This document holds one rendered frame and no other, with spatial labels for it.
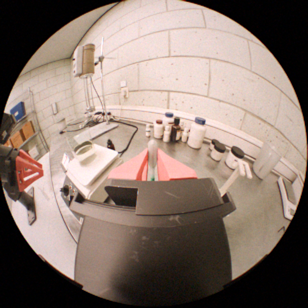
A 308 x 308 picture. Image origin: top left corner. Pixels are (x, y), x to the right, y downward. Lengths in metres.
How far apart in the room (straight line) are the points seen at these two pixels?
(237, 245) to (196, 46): 0.78
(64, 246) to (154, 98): 0.78
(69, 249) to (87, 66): 0.75
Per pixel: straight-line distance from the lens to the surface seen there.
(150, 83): 0.65
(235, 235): 0.31
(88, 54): 0.68
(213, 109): 0.54
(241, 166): 0.22
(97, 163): 0.23
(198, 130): 0.39
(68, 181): 0.29
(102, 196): 0.24
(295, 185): 0.92
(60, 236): 0.34
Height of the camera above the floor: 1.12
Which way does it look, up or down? 37 degrees down
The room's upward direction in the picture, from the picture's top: straight up
